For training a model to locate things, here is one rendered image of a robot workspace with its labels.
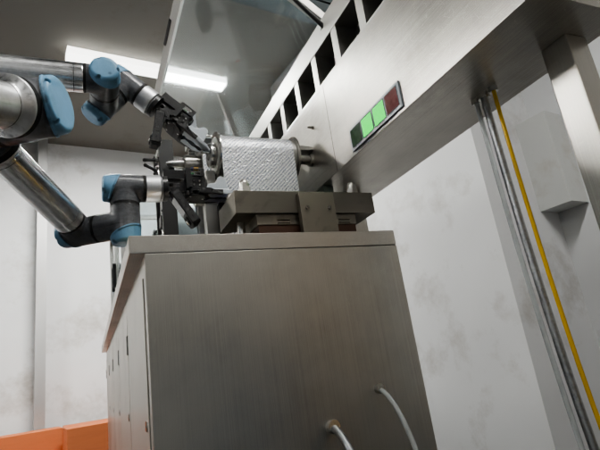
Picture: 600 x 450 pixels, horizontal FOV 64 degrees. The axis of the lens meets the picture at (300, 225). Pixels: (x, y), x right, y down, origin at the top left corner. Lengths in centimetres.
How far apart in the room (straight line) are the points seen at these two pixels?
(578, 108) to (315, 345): 72
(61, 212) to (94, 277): 369
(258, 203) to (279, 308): 28
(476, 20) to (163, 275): 81
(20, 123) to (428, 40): 84
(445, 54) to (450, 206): 160
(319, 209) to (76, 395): 385
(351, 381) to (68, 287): 401
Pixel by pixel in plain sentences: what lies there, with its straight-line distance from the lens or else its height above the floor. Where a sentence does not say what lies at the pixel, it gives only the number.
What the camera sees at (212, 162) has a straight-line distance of 150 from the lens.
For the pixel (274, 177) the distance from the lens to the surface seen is 149.
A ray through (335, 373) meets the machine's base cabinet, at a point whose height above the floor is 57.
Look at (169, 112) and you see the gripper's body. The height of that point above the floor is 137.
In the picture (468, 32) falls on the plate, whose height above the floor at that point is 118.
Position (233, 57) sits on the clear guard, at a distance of 206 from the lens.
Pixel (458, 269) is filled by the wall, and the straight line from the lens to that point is 260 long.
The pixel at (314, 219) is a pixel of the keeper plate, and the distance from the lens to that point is 123.
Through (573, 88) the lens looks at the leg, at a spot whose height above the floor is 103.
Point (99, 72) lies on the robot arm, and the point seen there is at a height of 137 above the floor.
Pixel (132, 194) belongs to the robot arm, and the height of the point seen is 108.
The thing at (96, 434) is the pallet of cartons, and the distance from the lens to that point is 399.
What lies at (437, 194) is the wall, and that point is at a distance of 271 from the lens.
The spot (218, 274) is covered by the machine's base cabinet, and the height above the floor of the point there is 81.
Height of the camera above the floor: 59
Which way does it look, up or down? 16 degrees up
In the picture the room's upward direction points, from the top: 8 degrees counter-clockwise
